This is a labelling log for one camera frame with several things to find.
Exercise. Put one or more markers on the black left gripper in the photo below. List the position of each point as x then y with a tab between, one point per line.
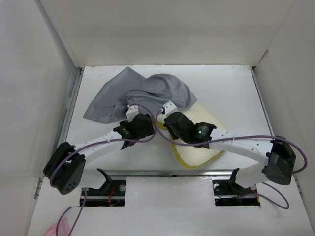
147	132

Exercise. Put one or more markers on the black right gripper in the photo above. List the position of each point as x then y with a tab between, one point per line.
173	135

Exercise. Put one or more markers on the grey fabric pillowcase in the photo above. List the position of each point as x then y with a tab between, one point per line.
130	87

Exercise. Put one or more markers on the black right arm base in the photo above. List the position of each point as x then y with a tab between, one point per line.
227	193

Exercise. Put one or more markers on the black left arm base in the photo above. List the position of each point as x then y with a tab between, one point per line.
102	190

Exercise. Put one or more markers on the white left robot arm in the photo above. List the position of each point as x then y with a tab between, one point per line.
66	167

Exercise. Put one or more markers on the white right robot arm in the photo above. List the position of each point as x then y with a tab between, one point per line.
274	157

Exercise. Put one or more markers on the pink cloth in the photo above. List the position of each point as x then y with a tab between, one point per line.
61	229

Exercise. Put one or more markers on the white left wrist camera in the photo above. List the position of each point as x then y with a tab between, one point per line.
132	112

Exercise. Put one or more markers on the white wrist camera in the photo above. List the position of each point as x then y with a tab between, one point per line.
169	108
132	112

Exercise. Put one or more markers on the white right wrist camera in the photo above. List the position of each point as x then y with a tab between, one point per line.
169	108

